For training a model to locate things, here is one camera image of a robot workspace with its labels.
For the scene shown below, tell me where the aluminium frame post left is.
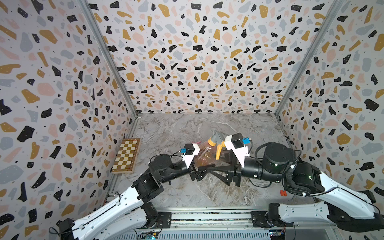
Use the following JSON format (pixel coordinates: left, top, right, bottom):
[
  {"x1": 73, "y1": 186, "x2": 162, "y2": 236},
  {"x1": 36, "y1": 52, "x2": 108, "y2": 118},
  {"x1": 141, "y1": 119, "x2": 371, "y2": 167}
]
[{"x1": 77, "y1": 0, "x2": 138, "y2": 120}]

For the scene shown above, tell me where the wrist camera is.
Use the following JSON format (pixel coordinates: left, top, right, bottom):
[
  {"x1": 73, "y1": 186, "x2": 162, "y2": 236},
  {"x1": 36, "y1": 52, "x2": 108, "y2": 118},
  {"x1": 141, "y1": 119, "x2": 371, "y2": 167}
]
[
  {"x1": 181, "y1": 143, "x2": 200, "y2": 168},
  {"x1": 224, "y1": 133, "x2": 250, "y2": 167}
]

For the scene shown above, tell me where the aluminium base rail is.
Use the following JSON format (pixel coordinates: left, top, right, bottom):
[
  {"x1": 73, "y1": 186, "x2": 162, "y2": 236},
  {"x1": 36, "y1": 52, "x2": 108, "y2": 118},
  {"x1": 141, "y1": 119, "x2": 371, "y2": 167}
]
[{"x1": 116, "y1": 208, "x2": 341, "y2": 240}]

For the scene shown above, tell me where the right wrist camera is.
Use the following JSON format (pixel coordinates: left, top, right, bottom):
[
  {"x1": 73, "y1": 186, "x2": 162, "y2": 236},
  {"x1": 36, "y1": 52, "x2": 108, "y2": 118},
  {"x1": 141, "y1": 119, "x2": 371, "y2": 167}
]
[{"x1": 224, "y1": 133, "x2": 250, "y2": 167}]

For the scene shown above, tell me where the pink transparent spray bottle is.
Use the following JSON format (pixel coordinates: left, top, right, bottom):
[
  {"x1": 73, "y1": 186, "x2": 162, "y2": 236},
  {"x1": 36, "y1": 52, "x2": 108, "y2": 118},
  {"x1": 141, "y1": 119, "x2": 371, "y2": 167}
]
[{"x1": 194, "y1": 138, "x2": 218, "y2": 167}]

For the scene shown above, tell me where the wooden chess board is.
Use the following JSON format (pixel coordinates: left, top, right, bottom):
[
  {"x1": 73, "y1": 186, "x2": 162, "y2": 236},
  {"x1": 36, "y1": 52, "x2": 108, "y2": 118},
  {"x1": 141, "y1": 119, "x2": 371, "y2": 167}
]
[{"x1": 111, "y1": 138, "x2": 141, "y2": 174}]

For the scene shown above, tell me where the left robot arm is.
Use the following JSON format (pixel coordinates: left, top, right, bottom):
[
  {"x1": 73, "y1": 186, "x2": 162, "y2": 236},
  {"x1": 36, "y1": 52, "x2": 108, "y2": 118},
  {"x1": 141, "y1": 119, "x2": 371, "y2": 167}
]
[{"x1": 50, "y1": 155, "x2": 208, "y2": 240}]

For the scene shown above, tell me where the aluminium frame post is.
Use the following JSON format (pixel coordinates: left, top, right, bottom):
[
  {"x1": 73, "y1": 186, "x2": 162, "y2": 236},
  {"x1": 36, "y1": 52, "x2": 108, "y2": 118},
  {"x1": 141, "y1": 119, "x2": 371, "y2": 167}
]
[
  {"x1": 77, "y1": 0, "x2": 138, "y2": 120},
  {"x1": 275, "y1": 0, "x2": 343, "y2": 117}
]

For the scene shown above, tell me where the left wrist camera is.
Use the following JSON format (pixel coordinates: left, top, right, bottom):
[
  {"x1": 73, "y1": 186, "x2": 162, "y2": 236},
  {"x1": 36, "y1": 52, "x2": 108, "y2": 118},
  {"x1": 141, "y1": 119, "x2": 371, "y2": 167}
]
[{"x1": 181, "y1": 143, "x2": 200, "y2": 168}]

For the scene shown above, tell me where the aluminium frame post right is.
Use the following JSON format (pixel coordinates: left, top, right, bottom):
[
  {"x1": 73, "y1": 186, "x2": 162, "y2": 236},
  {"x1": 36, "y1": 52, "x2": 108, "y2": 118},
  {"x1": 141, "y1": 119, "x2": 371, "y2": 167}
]
[{"x1": 275, "y1": 0, "x2": 343, "y2": 117}]

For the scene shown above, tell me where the grey yellow spray nozzle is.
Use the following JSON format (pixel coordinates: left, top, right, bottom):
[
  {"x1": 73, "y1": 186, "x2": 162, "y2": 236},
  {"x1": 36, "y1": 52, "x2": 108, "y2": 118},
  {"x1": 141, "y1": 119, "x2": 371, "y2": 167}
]
[{"x1": 208, "y1": 130, "x2": 226, "y2": 160}]

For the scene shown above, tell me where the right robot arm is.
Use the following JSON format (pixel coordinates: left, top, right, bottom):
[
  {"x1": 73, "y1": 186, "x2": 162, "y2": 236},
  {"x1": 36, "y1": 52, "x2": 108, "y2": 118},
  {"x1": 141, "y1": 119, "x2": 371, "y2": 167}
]
[{"x1": 206, "y1": 142, "x2": 384, "y2": 233}]

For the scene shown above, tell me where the small red block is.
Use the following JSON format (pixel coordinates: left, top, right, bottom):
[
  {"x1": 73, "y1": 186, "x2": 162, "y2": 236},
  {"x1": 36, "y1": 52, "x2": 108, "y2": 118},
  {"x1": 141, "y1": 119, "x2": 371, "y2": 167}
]
[{"x1": 280, "y1": 190, "x2": 287, "y2": 197}]

